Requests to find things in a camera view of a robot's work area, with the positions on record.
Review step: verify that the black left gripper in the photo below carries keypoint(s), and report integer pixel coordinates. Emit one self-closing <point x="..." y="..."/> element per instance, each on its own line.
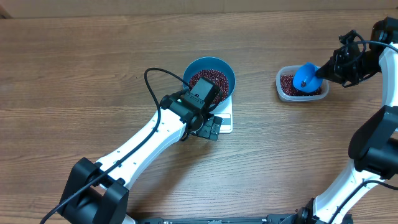
<point x="211" y="130"/>

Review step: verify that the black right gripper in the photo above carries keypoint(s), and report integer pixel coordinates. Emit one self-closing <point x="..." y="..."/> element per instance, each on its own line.
<point x="334" y="71"/>

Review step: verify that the blue plastic scoop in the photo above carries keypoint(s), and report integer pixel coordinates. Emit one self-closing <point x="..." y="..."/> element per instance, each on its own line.
<point x="305" y="79"/>

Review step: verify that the red adzuki beans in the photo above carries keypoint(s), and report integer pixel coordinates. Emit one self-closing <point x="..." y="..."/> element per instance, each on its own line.
<point x="215" y="76"/>

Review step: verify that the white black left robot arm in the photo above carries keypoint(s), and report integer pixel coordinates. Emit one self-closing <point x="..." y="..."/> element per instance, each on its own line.
<point x="98" y="192"/>

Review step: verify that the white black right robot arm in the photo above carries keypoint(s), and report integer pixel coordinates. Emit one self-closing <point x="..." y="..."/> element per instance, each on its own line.
<point x="372" y="150"/>

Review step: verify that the white digital kitchen scale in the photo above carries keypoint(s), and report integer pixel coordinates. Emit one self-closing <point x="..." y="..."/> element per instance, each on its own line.
<point x="225" y="111"/>

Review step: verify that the teal plastic bowl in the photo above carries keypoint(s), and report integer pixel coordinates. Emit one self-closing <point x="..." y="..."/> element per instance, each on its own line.
<point x="211" y="63"/>

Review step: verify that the clear plastic container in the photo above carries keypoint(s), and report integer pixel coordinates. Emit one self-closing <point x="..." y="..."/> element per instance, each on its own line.
<point x="286" y="91"/>

